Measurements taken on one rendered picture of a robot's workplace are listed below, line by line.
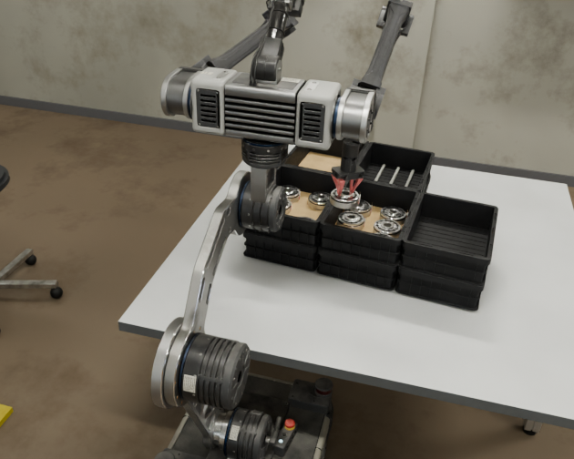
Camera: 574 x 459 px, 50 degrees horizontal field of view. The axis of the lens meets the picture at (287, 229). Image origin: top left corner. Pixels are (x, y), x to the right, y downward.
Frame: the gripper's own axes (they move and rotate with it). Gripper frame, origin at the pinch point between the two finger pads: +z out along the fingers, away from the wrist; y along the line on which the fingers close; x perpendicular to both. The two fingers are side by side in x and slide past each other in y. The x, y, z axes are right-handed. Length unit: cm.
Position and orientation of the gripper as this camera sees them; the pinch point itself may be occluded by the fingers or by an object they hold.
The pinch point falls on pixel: (345, 191)
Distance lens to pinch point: 222.0
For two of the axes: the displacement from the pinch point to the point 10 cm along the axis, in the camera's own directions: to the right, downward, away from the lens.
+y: -9.1, 1.7, -3.7
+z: -0.6, 8.5, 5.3
